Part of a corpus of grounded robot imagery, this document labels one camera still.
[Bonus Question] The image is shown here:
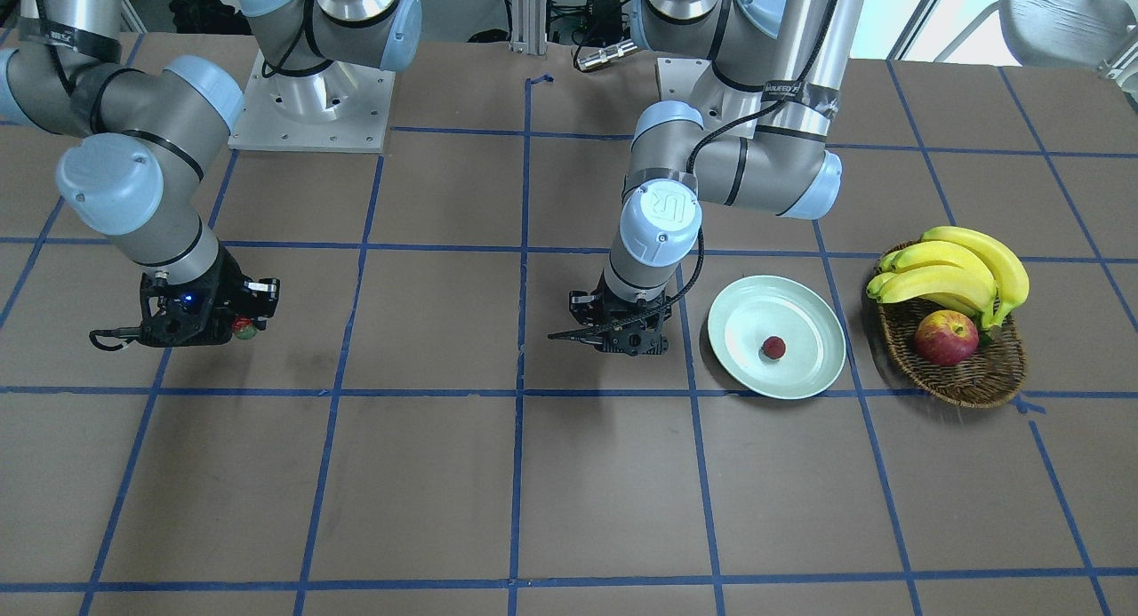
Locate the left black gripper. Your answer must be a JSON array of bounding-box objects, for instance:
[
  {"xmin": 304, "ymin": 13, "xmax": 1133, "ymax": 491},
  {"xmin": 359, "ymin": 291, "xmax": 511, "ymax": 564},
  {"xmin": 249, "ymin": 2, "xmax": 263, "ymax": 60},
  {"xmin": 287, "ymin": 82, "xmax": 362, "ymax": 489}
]
[{"xmin": 549, "ymin": 287, "xmax": 673, "ymax": 356}]

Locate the light green plate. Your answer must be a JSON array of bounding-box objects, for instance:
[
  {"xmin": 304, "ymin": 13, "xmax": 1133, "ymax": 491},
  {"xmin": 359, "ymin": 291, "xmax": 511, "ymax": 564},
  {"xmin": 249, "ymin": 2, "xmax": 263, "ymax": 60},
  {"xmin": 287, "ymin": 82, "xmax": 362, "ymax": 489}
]
[{"xmin": 707, "ymin": 276, "xmax": 846, "ymax": 400}]

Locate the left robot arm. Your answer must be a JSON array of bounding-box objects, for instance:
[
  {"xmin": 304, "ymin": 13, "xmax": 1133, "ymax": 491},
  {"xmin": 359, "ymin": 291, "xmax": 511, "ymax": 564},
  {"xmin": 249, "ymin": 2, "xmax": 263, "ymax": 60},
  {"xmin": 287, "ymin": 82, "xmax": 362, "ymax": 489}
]
[{"xmin": 554, "ymin": 0, "xmax": 864, "ymax": 356}]

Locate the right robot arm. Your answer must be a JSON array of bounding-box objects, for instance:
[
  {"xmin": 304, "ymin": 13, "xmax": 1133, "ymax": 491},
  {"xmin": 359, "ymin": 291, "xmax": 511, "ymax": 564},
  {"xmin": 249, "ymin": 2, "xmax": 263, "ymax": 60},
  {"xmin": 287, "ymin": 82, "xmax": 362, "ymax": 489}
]
[{"xmin": 3, "ymin": 0, "xmax": 423, "ymax": 350}]

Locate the woven wicker basket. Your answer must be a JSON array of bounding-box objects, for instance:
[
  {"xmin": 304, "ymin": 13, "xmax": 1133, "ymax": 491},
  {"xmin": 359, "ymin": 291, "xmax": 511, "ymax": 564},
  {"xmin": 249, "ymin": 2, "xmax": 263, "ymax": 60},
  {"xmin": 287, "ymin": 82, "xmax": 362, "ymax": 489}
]
[{"xmin": 867, "ymin": 296, "xmax": 1028, "ymax": 408}]

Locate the red apple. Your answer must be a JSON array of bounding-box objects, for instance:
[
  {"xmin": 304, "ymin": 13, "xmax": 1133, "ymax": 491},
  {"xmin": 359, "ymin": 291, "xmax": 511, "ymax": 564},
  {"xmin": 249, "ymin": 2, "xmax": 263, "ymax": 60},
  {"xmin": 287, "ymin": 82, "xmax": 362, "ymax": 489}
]
[{"xmin": 913, "ymin": 309, "xmax": 980, "ymax": 366}]

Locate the grey chair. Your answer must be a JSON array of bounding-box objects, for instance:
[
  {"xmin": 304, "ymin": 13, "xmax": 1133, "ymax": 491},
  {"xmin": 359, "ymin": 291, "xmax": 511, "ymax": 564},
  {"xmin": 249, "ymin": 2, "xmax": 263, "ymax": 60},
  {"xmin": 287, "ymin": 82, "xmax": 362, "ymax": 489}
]
[{"xmin": 934, "ymin": 0, "xmax": 1137, "ymax": 88}]

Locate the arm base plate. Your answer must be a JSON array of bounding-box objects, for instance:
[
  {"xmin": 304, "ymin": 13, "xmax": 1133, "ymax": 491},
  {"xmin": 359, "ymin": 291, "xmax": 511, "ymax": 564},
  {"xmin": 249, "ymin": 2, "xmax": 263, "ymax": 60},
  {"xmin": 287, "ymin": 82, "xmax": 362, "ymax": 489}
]
[
  {"xmin": 228, "ymin": 54, "xmax": 396, "ymax": 154},
  {"xmin": 657, "ymin": 56, "xmax": 721, "ymax": 117}
]

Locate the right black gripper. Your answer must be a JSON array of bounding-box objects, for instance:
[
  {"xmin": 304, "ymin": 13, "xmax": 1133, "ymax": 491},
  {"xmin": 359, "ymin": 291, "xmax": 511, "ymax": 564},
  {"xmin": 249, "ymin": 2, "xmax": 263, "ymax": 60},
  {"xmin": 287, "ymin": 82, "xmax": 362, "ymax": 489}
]
[{"xmin": 138, "ymin": 247, "xmax": 281, "ymax": 348}]

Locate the yellow banana bunch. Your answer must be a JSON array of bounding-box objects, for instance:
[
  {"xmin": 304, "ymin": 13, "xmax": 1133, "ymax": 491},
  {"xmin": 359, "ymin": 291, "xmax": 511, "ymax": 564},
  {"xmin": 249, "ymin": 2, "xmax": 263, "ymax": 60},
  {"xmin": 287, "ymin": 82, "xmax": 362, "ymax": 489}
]
[{"xmin": 865, "ymin": 225, "xmax": 1031, "ymax": 332}]

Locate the strawberry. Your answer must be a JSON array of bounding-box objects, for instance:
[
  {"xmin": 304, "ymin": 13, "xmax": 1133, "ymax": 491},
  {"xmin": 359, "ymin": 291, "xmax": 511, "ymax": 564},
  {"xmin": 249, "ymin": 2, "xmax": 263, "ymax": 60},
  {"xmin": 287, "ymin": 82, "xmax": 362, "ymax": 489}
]
[
  {"xmin": 761, "ymin": 335, "xmax": 786, "ymax": 361},
  {"xmin": 231, "ymin": 317, "xmax": 259, "ymax": 340}
]

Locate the aluminium frame post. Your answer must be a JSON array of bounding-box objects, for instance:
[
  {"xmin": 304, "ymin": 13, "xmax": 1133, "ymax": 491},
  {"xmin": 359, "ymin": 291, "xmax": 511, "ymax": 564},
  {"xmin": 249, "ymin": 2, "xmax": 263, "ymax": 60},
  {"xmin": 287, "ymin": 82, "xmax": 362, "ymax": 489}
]
[{"xmin": 508, "ymin": 0, "xmax": 549, "ymax": 59}]

